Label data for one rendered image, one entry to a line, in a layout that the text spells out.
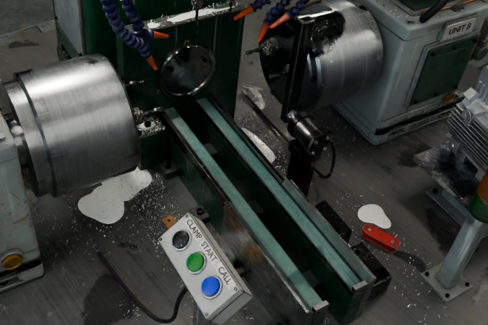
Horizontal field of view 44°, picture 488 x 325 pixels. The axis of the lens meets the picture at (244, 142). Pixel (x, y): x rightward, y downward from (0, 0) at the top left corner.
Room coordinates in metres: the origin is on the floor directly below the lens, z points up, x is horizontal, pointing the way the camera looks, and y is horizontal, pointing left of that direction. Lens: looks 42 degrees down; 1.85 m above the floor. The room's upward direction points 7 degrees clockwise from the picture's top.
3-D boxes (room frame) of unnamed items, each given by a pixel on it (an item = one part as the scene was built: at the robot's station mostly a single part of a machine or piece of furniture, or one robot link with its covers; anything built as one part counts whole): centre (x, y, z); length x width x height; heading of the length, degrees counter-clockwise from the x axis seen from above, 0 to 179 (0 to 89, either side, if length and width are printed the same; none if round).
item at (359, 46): (1.25, -0.17, 1.04); 0.41 x 0.25 x 0.25; 126
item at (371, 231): (0.88, -0.33, 0.81); 0.09 x 0.03 x 0.02; 61
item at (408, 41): (1.40, -0.39, 0.99); 0.35 x 0.31 x 0.37; 126
